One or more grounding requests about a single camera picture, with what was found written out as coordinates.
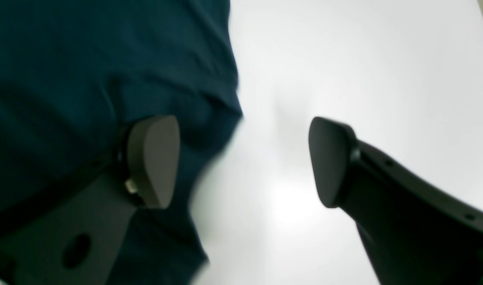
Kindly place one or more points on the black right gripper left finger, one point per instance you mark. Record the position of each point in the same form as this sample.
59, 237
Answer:
71, 232

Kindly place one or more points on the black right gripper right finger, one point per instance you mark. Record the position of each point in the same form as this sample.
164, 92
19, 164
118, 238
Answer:
412, 232

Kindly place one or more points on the dark navy t-shirt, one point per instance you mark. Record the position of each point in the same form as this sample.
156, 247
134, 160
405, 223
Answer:
72, 72

